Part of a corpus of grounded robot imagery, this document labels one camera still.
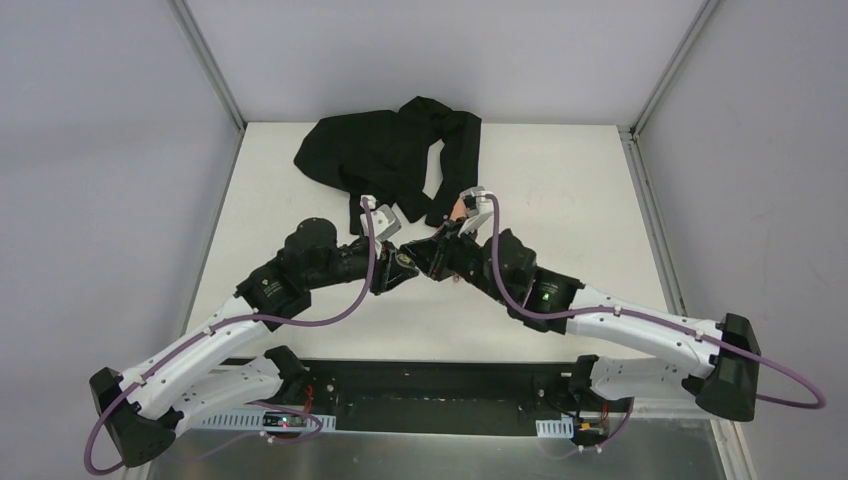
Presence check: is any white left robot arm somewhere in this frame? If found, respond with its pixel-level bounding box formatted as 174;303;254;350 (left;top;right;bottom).
84;208;418;475

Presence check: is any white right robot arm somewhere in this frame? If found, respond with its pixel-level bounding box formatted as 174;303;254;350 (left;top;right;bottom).
400;222;761;422

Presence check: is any mannequin hand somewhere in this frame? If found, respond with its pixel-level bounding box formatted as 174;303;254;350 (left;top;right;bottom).
433;199;470;283

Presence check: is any black shirt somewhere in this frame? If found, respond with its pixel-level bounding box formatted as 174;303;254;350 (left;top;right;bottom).
293;96;482;235

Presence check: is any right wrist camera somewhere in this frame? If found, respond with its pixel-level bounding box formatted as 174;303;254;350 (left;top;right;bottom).
459;186;494;235

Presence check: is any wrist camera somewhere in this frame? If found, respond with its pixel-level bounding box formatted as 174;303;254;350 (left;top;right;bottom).
360;195;402;242
459;186;494;235

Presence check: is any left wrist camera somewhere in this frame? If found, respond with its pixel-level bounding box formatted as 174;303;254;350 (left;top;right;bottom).
360;195;402;242

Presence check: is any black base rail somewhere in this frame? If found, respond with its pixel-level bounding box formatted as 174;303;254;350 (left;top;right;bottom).
267;359;630;436

